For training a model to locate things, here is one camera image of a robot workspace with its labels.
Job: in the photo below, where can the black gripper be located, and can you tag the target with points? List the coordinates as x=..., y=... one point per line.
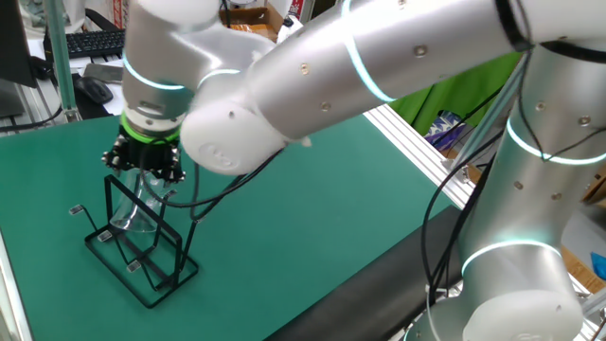
x=147, y=156

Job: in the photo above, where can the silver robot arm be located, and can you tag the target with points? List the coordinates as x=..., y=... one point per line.
x=426, y=47

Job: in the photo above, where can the black computer mouse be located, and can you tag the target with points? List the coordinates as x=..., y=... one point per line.
x=94, y=90

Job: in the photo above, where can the grey flat pad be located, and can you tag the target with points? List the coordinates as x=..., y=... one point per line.
x=101, y=72

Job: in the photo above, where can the black keyboard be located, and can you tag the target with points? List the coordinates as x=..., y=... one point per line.
x=90, y=43

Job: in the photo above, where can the green table mat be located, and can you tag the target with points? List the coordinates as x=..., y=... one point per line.
x=284, y=227

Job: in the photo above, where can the black computer monitor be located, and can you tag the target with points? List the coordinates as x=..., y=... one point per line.
x=14, y=42

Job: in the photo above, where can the taped cardboard box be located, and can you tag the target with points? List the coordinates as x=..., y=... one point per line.
x=255, y=19

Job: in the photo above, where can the black rubber strip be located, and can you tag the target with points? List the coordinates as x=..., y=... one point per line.
x=379, y=284

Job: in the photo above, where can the blue patterned bag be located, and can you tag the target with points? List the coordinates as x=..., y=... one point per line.
x=445, y=128

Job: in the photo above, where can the bright green cloth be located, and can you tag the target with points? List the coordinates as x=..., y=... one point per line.
x=454, y=95

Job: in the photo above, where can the brown cardboard box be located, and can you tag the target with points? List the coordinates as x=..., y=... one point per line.
x=597, y=189

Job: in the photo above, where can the blue sheet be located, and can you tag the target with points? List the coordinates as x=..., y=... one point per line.
x=600, y=266

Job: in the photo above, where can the aluminium frame post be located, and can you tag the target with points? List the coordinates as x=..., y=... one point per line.
x=60, y=57
x=492, y=109

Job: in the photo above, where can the aluminium profile table frame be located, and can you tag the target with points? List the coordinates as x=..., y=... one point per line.
x=416, y=151

